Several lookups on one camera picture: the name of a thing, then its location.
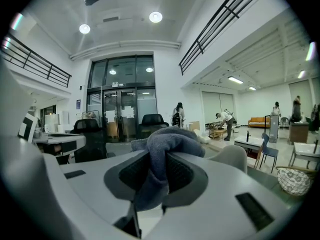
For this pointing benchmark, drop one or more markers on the dark blue cloth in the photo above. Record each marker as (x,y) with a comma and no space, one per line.
(170,139)

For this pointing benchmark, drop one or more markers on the ceiling air vent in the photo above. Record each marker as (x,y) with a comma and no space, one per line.
(110,19)

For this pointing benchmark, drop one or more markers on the orange sofa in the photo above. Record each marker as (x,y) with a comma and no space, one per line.
(258,122)

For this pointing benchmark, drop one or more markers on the round ceiling light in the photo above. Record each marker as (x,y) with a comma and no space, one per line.
(155,17)
(84,28)

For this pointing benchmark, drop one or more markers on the black mesh office chair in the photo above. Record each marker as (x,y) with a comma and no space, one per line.
(152,124)
(87,139)

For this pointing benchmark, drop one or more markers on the blue chair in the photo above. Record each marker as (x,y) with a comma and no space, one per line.
(270,149)

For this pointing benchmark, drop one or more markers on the slim black bottle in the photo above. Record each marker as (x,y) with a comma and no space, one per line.
(248,135)

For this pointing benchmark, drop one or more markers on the long black balcony railing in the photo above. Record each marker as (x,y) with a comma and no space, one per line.
(220,21)

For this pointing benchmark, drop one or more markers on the short black balcony railing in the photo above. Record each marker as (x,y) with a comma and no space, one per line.
(37,61)

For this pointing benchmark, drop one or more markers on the black framed glass entrance door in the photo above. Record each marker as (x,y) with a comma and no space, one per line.
(122,96)

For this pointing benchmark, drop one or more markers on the leaning cardboard panel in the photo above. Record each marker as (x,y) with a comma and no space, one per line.
(193,127)

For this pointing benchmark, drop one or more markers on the wide white roller blind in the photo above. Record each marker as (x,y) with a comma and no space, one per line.
(217,107)

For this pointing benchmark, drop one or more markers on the white foam bag pile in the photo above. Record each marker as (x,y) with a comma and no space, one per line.
(203,137)

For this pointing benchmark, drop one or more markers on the ceiling tube light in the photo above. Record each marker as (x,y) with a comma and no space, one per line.
(310,51)
(252,88)
(235,79)
(301,74)

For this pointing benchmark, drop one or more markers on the white top side table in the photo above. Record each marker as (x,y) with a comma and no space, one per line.
(306,150)
(250,141)

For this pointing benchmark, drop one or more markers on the door header sign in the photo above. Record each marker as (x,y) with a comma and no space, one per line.
(118,84)

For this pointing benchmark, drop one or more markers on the low wooden table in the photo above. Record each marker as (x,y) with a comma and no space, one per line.
(218,132)

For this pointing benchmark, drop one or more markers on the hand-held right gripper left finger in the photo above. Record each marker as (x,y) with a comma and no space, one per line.
(95,184)

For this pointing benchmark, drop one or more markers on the dark potted plant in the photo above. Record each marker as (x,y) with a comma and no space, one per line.
(314,119)

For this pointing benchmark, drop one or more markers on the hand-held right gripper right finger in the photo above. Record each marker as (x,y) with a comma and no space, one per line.
(220,196)

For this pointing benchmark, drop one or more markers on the small round-back chair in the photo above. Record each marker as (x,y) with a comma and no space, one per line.
(285,122)

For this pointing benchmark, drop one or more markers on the white paper sheet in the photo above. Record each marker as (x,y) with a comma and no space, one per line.
(128,113)
(111,115)

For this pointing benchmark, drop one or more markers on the black white ergonomic chair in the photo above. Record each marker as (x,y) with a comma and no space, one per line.
(176,121)

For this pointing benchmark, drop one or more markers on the stack of white boxes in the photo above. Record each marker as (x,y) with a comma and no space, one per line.
(60,120)

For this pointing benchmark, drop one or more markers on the narrow white roller blind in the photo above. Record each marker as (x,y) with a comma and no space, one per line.
(307,96)

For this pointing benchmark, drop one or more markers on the grey shell chair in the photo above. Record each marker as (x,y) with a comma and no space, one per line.
(232,156)

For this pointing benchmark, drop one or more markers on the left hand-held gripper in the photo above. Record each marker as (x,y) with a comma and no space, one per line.
(27,127)

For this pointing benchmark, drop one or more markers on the white standing kiosk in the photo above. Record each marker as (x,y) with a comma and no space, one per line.
(273,125)

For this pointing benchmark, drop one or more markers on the brown wooden cabinet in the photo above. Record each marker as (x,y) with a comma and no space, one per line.
(298,131)

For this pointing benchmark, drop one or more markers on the blue wall poster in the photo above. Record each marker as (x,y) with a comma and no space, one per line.
(78,104)

